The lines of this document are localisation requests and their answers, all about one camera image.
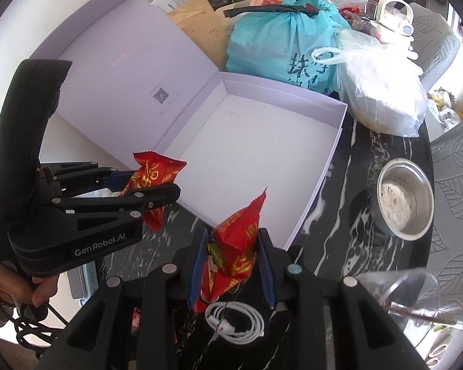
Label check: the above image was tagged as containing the large white flat box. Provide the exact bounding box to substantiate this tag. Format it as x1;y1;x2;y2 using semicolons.
38;111;135;171

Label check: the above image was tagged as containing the white charging cable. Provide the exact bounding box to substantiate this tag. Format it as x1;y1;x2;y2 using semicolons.
204;301;266;346

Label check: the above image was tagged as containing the red gold candy packet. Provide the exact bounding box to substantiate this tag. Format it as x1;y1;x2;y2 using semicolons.
117;151;188;233

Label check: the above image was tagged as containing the white electric kettle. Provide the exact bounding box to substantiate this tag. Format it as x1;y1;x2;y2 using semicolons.
370;0;418;60

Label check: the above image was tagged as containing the red cartoon candy packet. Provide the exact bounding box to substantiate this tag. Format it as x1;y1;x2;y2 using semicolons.
191;193;267;313

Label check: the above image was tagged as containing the light blue power bank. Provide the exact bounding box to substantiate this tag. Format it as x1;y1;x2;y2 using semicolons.
67;261;98;301

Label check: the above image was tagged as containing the white plastic bag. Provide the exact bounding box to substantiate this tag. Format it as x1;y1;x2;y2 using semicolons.
311;29;428;138

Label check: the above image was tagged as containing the open lavender gift box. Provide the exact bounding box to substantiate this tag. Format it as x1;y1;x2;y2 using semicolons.
33;0;347;249

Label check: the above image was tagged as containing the person's left hand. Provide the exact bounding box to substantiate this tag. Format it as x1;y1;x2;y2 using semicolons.
0;263;59;307

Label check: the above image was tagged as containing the teal plastic bag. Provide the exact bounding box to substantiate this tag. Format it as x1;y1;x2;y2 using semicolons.
226;0;350;95

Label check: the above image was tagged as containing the clear glass mug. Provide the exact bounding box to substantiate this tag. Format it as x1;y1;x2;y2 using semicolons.
356;268;463;328

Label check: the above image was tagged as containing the copper stirring stick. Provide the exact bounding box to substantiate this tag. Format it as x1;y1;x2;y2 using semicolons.
382;302;457;327

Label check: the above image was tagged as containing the grey leaf pattern chair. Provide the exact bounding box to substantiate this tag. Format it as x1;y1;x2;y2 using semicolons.
424;120;463;278

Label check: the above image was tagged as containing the black long clip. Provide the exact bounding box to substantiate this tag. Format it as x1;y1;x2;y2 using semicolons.
219;0;319;19

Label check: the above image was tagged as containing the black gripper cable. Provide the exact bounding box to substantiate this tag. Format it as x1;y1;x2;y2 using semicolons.
13;301;69;359

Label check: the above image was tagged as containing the brown paper envelope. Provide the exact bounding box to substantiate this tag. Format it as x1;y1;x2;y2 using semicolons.
166;0;229;70

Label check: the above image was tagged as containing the stainless steel strainer bowl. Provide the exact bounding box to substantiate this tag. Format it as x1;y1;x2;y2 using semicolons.
370;158;435;241

